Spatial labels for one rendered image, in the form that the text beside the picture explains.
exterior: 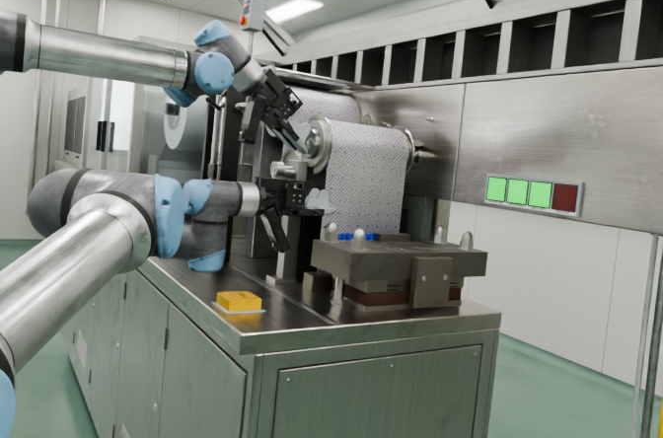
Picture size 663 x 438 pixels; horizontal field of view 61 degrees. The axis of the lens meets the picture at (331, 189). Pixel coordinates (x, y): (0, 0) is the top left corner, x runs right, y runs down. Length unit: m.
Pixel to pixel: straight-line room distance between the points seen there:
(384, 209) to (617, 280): 2.64
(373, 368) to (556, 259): 3.05
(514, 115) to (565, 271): 2.83
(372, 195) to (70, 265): 0.89
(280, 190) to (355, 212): 0.22
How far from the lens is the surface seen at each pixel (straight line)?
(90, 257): 0.69
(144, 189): 0.81
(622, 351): 3.96
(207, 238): 1.19
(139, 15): 6.99
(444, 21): 1.59
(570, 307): 4.11
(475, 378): 1.41
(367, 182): 1.40
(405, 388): 1.27
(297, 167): 1.38
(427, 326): 1.25
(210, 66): 1.09
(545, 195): 1.27
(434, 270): 1.28
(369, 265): 1.19
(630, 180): 1.18
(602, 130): 1.22
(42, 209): 0.87
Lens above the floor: 1.21
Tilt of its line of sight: 3 degrees down
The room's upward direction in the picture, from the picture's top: 6 degrees clockwise
